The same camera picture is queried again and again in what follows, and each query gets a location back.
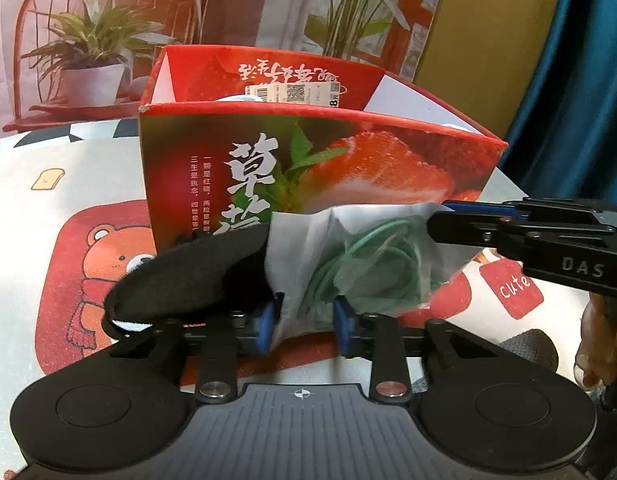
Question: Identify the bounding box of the black eye mask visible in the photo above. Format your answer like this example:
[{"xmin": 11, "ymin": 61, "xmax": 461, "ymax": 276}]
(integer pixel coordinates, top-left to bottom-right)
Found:
[{"xmin": 101, "ymin": 223, "xmax": 275, "ymax": 339}]

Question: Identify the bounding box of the printed room backdrop poster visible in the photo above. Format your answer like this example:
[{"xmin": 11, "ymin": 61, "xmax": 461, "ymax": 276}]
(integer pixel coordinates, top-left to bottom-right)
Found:
[{"xmin": 0, "ymin": 0, "xmax": 439, "ymax": 134}]

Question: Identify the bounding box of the person's right hand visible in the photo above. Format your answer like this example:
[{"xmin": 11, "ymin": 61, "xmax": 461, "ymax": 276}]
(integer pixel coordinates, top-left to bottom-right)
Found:
[{"xmin": 575, "ymin": 292, "xmax": 617, "ymax": 390}]

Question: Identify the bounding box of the teal blue curtain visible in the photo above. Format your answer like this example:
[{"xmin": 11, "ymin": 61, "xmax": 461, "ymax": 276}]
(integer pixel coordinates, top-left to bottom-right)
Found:
[{"xmin": 499, "ymin": 0, "xmax": 617, "ymax": 203}]

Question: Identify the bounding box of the red strawberry cardboard box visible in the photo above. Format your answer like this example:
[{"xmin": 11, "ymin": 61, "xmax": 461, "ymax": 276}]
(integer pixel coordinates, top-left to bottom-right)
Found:
[{"xmin": 139, "ymin": 44, "xmax": 506, "ymax": 250}]

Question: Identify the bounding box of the clear bag with green cord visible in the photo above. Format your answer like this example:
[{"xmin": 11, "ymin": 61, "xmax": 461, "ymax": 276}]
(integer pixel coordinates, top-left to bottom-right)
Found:
[{"xmin": 265, "ymin": 204, "xmax": 479, "ymax": 344}]

